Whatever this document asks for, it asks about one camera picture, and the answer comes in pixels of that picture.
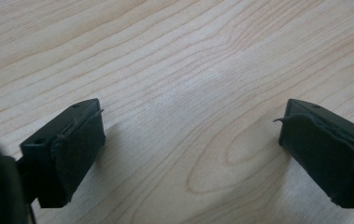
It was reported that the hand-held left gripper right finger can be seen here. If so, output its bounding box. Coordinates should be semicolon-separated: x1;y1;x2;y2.
273;98;354;209

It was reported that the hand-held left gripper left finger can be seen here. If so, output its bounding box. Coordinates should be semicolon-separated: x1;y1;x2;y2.
19;98;106;209

